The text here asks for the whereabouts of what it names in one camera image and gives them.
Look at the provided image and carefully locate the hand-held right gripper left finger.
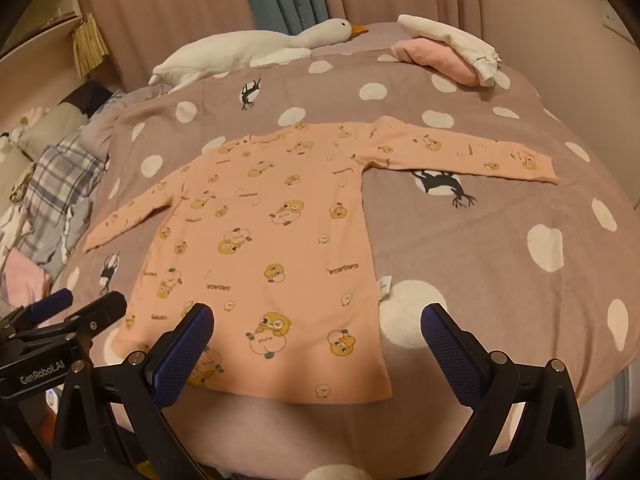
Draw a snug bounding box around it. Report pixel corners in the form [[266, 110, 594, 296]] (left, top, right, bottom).
[[52, 302, 216, 480]]

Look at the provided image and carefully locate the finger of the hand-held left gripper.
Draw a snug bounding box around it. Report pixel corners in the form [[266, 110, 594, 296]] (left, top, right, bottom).
[[66, 290, 128, 334], [19, 288, 75, 324]]

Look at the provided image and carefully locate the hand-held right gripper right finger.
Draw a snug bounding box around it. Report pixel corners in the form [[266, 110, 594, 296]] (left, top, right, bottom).
[[420, 302, 586, 480]]

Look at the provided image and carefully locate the orange cartoon print shirt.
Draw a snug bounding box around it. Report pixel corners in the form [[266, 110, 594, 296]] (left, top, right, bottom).
[[81, 116, 560, 403]]

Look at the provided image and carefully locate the light pink cloth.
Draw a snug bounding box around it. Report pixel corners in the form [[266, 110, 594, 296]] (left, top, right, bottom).
[[0, 250, 57, 311]]

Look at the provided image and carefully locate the mauve polka dot blanket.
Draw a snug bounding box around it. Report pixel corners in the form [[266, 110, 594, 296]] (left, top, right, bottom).
[[60, 22, 640, 480]]

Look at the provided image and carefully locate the plaid cloth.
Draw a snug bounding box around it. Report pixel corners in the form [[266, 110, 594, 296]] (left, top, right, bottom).
[[27, 135, 108, 213]]

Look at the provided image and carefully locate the grey pillow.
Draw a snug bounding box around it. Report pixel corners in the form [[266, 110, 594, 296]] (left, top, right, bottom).
[[20, 105, 92, 157]]

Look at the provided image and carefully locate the dark cloth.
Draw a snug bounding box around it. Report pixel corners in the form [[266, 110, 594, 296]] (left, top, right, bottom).
[[65, 82, 126, 117]]

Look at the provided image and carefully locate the straw tassel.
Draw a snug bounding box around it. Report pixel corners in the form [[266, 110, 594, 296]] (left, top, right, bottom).
[[71, 14, 110, 78]]

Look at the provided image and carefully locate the white goose plush toy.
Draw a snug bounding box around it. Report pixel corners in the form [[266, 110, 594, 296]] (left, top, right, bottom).
[[148, 18, 369, 92]]

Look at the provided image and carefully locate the pink folded cloth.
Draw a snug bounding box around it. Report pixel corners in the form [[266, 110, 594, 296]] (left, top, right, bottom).
[[390, 37, 481, 87]]

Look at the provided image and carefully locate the pink curtain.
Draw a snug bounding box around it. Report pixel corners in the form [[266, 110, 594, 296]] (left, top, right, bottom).
[[75, 0, 481, 96]]

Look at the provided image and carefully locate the white folded cloth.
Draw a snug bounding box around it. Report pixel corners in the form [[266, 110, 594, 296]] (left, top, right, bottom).
[[397, 14, 502, 86]]

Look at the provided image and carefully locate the white wall socket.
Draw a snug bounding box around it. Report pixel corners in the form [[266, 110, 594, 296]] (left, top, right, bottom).
[[602, 5, 632, 39]]

